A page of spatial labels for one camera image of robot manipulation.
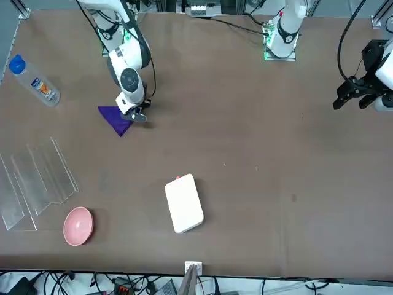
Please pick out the pink bowl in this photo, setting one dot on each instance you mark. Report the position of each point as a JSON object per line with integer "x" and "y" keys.
{"x": 78, "y": 225}

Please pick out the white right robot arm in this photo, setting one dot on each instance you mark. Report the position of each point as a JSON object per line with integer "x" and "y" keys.
{"x": 130, "y": 80}

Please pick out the white power strip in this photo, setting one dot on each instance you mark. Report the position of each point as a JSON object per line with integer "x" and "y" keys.
{"x": 201, "y": 10}

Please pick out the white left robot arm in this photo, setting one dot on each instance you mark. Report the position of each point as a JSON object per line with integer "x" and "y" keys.
{"x": 285, "y": 33}

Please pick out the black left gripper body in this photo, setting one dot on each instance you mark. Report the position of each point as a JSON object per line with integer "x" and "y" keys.
{"x": 368, "y": 86}

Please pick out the aluminium camera post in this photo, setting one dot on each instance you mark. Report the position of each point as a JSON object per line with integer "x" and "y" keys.
{"x": 188, "y": 282}

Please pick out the aluminium frame corner bracket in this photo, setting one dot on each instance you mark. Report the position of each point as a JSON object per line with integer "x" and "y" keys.
{"x": 377, "y": 21}
{"x": 24, "y": 13}

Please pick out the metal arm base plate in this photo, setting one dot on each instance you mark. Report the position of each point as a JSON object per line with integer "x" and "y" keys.
{"x": 279, "y": 58}
{"x": 104, "y": 54}

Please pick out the black power adapter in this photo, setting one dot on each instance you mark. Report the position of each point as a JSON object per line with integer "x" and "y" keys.
{"x": 21, "y": 285}

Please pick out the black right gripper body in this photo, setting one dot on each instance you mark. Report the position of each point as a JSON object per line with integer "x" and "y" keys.
{"x": 145, "y": 103}

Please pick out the clear bottle blue cap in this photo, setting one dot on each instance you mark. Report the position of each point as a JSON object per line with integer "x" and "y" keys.
{"x": 40, "y": 87}

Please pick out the black red connector box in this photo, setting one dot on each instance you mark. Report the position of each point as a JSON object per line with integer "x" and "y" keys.
{"x": 121, "y": 289}

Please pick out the white mini drawer cabinet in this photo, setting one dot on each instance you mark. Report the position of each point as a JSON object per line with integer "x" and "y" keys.
{"x": 184, "y": 204}

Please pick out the purple cloth towel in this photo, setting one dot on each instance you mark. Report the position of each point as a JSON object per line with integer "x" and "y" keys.
{"x": 113, "y": 120}

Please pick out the clear acrylic stepped rack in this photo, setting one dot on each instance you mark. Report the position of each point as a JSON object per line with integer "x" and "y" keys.
{"x": 40, "y": 184}

